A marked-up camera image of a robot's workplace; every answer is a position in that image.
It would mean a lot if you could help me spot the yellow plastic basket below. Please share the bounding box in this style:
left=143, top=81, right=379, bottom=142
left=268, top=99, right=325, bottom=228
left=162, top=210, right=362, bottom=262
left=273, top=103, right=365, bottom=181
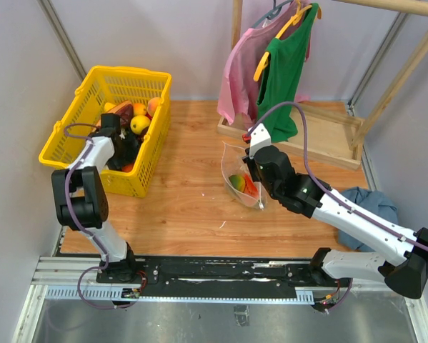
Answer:
left=39, top=66, right=172, bottom=198

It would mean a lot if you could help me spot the orange yellow peach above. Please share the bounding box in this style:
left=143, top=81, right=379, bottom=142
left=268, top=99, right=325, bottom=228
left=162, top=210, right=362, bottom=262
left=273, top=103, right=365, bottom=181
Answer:
left=133, top=103, right=147, bottom=116

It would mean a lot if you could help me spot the yellow lemon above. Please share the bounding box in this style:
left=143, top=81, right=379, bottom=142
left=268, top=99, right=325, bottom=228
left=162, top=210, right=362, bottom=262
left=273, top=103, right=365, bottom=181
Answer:
left=130, top=115, right=151, bottom=135

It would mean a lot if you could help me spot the green shirt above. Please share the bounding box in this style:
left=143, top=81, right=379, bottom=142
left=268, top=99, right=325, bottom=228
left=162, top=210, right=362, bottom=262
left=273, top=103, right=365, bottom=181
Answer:
left=256, top=3, right=319, bottom=143

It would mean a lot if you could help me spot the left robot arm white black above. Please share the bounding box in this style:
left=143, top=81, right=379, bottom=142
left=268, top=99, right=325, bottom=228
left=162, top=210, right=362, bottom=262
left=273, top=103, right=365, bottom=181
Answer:
left=51, top=113, right=138, bottom=283

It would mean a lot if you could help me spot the blue crumpled cloth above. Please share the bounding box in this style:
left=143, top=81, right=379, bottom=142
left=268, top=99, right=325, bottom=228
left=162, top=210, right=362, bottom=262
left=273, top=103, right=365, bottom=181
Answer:
left=337, top=187, right=399, bottom=252

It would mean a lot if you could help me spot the small orange fruit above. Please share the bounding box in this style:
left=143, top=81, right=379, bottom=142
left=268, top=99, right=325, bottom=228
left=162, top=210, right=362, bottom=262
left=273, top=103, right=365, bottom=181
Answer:
left=121, top=163, right=134, bottom=173

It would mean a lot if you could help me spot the pink orange peach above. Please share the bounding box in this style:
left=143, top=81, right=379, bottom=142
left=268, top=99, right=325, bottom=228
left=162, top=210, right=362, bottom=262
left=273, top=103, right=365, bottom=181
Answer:
left=147, top=97, right=162, bottom=116

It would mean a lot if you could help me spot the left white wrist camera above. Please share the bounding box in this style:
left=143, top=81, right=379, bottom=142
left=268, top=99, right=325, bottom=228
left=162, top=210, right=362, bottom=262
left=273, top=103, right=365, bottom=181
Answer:
left=99, top=113, right=121, bottom=136

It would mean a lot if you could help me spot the yellow clothes hanger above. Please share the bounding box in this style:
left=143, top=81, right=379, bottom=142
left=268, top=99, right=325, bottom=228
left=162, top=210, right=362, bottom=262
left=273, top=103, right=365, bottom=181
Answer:
left=253, top=1, right=322, bottom=81

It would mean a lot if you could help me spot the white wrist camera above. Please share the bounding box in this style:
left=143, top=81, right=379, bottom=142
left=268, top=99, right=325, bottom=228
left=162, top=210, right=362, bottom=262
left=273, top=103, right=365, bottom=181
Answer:
left=99, top=113, right=121, bottom=136
left=242, top=124, right=272, bottom=159

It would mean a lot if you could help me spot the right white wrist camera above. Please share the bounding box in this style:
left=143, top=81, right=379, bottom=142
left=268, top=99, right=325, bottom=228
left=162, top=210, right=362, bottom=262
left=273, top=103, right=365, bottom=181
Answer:
left=242, top=124, right=272, bottom=159

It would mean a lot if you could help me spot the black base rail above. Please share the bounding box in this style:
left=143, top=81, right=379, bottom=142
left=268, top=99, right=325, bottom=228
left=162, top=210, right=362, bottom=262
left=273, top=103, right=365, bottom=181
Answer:
left=96, top=256, right=348, bottom=302

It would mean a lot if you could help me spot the clear zip top bag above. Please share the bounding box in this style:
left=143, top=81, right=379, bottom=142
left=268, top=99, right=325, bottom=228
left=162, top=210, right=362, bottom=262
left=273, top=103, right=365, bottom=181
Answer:
left=221, top=142, right=267, bottom=210

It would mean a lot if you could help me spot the pink shirt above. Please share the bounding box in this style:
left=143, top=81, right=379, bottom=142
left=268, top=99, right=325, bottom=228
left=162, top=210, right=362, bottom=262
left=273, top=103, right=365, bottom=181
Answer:
left=217, top=1, right=310, bottom=129

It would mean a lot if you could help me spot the grey clothes hanger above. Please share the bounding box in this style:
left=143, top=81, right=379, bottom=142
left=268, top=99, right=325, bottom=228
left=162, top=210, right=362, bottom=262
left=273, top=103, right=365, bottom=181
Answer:
left=252, top=0, right=292, bottom=29

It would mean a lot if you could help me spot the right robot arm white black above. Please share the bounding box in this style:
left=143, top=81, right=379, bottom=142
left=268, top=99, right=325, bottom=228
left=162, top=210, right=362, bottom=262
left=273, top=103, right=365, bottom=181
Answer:
left=243, top=145, right=428, bottom=299

